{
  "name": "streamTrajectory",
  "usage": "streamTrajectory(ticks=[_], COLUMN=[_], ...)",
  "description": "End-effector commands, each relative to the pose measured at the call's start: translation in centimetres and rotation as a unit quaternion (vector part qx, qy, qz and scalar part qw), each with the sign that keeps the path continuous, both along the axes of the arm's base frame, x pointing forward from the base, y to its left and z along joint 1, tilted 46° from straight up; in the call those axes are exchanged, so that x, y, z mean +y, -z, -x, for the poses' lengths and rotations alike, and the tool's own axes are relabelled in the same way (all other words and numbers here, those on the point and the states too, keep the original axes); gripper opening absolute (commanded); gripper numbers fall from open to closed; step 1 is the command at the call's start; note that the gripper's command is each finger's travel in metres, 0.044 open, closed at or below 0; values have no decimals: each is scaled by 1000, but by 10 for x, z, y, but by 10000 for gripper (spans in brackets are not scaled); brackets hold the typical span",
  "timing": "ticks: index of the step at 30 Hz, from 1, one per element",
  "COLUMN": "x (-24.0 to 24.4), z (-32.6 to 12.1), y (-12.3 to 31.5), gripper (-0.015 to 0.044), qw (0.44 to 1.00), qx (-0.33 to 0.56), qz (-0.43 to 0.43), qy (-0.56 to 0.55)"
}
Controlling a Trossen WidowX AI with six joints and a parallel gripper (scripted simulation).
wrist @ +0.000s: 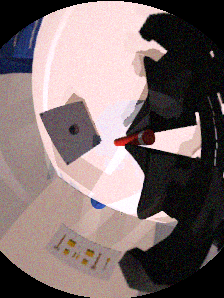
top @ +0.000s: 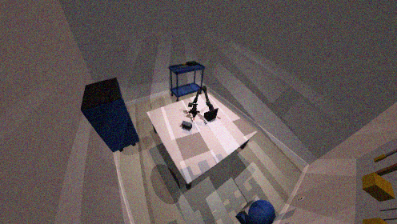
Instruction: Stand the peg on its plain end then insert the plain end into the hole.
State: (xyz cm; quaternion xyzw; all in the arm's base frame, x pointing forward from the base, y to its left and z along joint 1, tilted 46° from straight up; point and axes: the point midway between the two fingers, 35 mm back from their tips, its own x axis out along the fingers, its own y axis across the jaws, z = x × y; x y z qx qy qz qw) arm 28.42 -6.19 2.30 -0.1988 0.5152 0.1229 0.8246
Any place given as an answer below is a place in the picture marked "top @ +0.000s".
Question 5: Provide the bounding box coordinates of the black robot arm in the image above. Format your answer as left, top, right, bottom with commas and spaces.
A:
188, 86, 214, 111

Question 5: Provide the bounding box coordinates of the grey sloped panel with hole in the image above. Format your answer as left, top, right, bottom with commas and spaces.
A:
182, 121, 192, 131

